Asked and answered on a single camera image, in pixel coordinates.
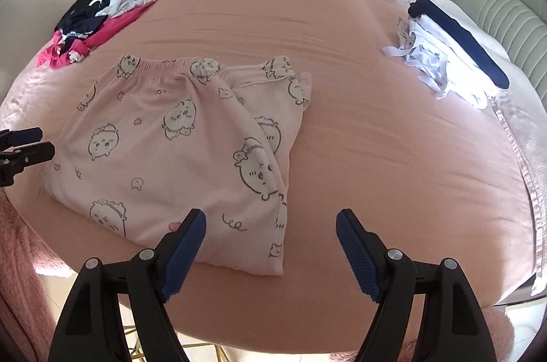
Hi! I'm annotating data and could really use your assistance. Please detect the navy striped-trim garment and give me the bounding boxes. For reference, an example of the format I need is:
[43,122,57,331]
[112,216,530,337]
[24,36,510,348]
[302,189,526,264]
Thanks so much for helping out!
[53,0,109,44]

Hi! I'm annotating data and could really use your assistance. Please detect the grey padded headboard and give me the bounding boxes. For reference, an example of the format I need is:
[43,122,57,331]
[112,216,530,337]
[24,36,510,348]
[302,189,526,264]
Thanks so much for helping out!
[440,0,547,106]

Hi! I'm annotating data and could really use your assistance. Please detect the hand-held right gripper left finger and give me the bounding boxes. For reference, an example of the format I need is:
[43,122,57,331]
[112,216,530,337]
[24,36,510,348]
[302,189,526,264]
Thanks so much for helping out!
[48,209,208,362]

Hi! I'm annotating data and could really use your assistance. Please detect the white folded garment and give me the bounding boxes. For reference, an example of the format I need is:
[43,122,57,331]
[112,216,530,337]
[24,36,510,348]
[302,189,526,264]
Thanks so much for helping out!
[380,17,498,110]

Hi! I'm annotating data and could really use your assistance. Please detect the gold wire frame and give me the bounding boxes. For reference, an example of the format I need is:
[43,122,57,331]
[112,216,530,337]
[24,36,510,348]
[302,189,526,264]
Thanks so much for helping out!
[122,325,227,362]

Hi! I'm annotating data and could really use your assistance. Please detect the pink bed sheet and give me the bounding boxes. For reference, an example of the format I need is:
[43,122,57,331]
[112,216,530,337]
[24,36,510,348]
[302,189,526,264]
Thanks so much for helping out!
[0,0,547,346]

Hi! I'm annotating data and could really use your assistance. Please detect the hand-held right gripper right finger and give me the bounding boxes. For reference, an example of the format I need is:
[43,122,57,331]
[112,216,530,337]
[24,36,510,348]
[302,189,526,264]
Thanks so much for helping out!
[335,209,496,362]

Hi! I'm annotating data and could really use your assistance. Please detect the pink printed pajama pants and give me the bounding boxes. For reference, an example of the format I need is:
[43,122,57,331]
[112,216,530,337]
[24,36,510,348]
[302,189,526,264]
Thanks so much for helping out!
[45,54,312,277]

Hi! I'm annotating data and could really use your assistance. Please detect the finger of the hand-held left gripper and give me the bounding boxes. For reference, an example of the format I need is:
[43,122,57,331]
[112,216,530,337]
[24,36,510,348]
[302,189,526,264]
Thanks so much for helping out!
[0,128,43,149]
[0,142,56,187]

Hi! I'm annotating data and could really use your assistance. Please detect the magenta garment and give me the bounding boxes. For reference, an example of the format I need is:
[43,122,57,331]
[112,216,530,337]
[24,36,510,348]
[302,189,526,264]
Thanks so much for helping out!
[36,0,157,69]

